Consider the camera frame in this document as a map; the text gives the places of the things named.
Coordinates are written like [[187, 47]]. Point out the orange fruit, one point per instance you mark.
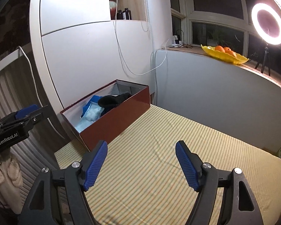
[[231, 54], [219, 49], [227, 49]]

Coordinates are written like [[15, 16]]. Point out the white power strip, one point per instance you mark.
[[176, 45]]

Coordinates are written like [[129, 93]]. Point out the white framed window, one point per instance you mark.
[[215, 20]]

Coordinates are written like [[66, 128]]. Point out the black knit glove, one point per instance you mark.
[[112, 100]]

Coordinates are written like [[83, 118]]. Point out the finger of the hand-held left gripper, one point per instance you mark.
[[38, 116], [27, 111]]

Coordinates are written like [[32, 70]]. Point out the striped yellow mat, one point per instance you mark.
[[149, 168]]

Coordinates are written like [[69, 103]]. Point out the black mini tripod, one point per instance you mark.
[[264, 58]]

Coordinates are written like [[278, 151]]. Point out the yellow fruit plate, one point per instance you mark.
[[222, 55]]

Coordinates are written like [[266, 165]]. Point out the black bottle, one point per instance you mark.
[[126, 14], [119, 15]]

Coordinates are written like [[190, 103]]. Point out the black charger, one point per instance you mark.
[[178, 39]]

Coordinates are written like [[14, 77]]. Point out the white wardrobe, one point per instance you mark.
[[84, 56]]

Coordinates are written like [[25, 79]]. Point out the light blue ribbed packet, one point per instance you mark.
[[84, 126]]

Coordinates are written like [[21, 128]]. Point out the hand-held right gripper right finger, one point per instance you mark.
[[186, 166]]

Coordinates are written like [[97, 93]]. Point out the potted plant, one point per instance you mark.
[[219, 34]]

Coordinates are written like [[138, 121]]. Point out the person's beige fleece clothing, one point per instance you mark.
[[4, 178]]

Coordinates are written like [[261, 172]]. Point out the red vase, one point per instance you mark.
[[113, 10]]

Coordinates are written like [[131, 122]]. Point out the blue fleece towel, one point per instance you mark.
[[93, 99]]

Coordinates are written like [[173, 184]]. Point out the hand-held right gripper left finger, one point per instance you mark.
[[96, 166]]

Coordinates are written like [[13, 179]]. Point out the clear plastic packet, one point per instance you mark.
[[92, 113]]

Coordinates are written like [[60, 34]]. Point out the grey striped bed sheet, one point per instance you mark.
[[4, 91]]

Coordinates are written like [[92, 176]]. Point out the red-brown cardboard box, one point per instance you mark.
[[121, 124]]

